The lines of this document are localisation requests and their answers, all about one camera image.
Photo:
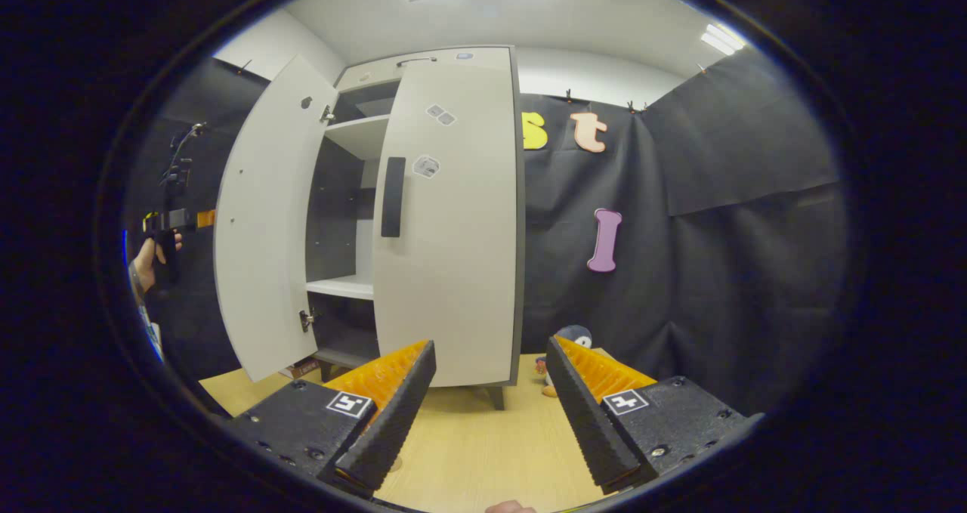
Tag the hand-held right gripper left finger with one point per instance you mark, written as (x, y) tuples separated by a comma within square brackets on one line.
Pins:
[(389, 422)]

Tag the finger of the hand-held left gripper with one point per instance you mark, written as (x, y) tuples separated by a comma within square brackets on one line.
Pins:
[(205, 218)]

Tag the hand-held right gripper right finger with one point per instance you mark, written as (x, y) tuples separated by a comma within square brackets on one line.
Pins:
[(589, 422)]

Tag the round wooden coaster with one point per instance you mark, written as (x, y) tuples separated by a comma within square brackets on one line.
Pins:
[(395, 464)]

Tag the white cabinet door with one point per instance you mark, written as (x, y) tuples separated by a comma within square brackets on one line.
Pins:
[(461, 271), (264, 233)]

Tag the white and grey cabinet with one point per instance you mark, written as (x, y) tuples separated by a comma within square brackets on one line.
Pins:
[(340, 196)]

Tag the metal door hinge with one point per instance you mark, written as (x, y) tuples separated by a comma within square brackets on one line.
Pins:
[(327, 113), (307, 319)]

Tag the white cabinet shelf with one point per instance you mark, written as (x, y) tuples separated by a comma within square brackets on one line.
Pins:
[(363, 135), (344, 286)]

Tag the penguin plush toy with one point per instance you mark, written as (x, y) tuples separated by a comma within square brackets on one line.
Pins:
[(578, 335)]

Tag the black backdrop cloth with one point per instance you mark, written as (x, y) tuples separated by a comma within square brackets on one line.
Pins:
[(718, 271), (189, 324)]

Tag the small stack of books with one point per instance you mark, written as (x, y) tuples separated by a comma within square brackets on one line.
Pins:
[(298, 368)]

